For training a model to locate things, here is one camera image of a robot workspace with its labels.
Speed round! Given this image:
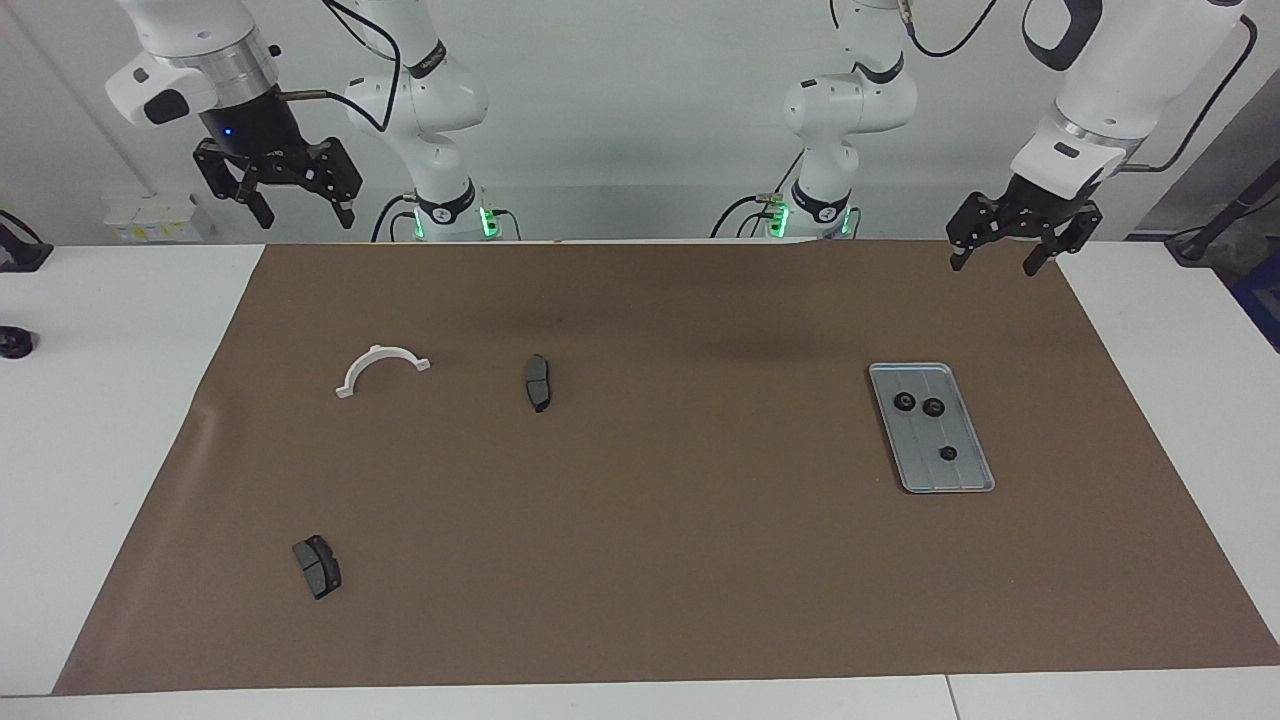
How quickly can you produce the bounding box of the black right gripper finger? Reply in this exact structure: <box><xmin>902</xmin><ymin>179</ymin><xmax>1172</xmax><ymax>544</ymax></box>
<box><xmin>192</xmin><ymin>140</ymin><xmax>277</xmax><ymax>231</ymax></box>
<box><xmin>300</xmin><ymin>137</ymin><xmax>364</xmax><ymax>232</ymax></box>

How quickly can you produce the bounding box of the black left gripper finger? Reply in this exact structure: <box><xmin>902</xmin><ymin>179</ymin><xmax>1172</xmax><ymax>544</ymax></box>
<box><xmin>946</xmin><ymin>193</ymin><xmax>1007</xmax><ymax>273</ymax></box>
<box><xmin>1022</xmin><ymin>206</ymin><xmax>1102</xmax><ymax>278</ymax></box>

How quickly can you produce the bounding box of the silver metal tray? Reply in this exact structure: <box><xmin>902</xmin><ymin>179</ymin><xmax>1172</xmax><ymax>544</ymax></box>
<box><xmin>868</xmin><ymin>362</ymin><xmax>996</xmax><ymax>495</ymax></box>

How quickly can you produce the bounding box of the blue box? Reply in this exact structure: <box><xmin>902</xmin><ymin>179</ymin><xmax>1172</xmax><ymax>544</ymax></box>
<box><xmin>1232</xmin><ymin>250</ymin><xmax>1280</xmax><ymax>351</ymax></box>

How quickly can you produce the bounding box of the short grey brake pad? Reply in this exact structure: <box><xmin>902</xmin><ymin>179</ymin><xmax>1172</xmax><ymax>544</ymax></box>
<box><xmin>292</xmin><ymin>535</ymin><xmax>343</xmax><ymax>601</ymax></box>

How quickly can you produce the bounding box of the brown table mat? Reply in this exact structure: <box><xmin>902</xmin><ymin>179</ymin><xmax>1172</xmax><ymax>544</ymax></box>
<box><xmin>52</xmin><ymin>240</ymin><xmax>1280</xmax><ymax>696</ymax></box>

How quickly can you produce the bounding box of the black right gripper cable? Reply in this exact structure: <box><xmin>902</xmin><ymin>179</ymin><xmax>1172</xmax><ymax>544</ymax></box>
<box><xmin>278</xmin><ymin>0</ymin><xmax>403</xmax><ymax>134</ymax></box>

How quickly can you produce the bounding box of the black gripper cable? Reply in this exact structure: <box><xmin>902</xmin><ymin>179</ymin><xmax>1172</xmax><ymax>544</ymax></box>
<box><xmin>900</xmin><ymin>0</ymin><xmax>1259</xmax><ymax>174</ymax></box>
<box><xmin>278</xmin><ymin>0</ymin><xmax>403</xmax><ymax>134</ymax></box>

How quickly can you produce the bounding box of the black base power cable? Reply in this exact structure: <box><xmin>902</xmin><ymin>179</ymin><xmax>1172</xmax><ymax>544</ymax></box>
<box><xmin>710</xmin><ymin>148</ymin><xmax>806</xmax><ymax>241</ymax></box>
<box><xmin>372</xmin><ymin>193</ymin><xmax>416</xmax><ymax>243</ymax></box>

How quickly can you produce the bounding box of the white wall socket box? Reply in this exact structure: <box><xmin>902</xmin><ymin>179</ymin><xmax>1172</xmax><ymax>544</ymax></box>
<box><xmin>103</xmin><ymin>193</ymin><xmax>216</xmax><ymax>243</ymax></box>

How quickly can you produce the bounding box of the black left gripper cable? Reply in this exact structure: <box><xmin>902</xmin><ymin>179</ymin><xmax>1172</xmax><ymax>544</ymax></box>
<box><xmin>900</xmin><ymin>0</ymin><xmax>1259</xmax><ymax>174</ymax></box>

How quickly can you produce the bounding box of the white curved plastic bracket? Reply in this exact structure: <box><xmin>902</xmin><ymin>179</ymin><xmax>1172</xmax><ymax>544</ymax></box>
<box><xmin>335</xmin><ymin>344</ymin><xmax>433</xmax><ymax>400</ymax></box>

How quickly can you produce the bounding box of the black clamp mount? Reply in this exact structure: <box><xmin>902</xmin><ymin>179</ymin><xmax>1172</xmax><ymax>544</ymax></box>
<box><xmin>0</xmin><ymin>210</ymin><xmax>53</xmax><ymax>273</ymax></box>

